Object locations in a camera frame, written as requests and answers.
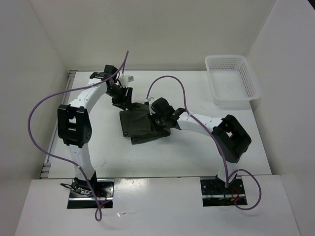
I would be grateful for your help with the white perforated plastic basket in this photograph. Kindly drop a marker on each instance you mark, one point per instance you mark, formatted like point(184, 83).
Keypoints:
point(232, 80)

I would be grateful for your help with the olive green shorts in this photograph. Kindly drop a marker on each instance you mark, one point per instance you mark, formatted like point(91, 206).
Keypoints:
point(136, 125)

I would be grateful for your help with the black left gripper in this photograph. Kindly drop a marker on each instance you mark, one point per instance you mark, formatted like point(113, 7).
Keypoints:
point(124, 102)

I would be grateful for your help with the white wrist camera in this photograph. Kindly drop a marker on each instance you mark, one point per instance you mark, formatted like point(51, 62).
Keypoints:
point(124, 80)
point(148, 102)

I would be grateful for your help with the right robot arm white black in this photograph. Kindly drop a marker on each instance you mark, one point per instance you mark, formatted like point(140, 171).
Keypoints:
point(230, 138)

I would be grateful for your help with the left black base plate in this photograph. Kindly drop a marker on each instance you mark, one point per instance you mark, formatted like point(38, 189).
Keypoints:
point(83, 199)

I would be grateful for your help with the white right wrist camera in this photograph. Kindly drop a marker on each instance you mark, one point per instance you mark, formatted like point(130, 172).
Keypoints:
point(148, 102)

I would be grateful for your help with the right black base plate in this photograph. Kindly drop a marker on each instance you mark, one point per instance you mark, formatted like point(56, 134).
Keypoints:
point(214, 193)

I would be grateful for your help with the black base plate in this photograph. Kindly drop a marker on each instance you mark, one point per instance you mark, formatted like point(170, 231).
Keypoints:
point(214, 193)
point(83, 199)

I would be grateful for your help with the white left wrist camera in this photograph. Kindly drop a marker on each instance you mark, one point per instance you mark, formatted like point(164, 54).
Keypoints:
point(124, 80)

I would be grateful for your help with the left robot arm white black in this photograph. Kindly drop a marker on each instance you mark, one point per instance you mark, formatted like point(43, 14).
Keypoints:
point(74, 126)

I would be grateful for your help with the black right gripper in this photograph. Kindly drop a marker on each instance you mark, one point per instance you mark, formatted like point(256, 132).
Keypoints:
point(154, 125)

